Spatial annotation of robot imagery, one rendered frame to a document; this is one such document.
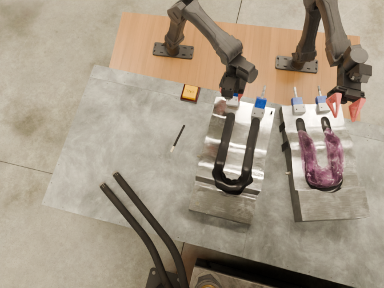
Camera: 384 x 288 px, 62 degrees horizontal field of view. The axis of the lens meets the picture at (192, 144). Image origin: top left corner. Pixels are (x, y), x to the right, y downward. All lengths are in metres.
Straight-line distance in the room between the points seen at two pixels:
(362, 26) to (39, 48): 2.54
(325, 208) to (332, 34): 0.64
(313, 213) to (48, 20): 2.49
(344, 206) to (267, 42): 0.85
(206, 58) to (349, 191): 0.87
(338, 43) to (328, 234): 0.75
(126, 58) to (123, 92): 0.19
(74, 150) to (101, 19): 1.57
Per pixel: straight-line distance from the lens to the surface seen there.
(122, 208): 1.37
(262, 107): 1.39
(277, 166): 1.45
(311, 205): 1.35
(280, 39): 1.73
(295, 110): 1.46
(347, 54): 1.21
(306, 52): 1.51
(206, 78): 1.57
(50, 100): 2.66
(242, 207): 1.34
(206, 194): 1.33
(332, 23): 1.29
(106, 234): 2.27
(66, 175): 1.53
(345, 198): 1.40
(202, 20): 1.20
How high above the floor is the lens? 2.18
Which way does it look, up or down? 73 degrees down
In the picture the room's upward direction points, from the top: 6 degrees counter-clockwise
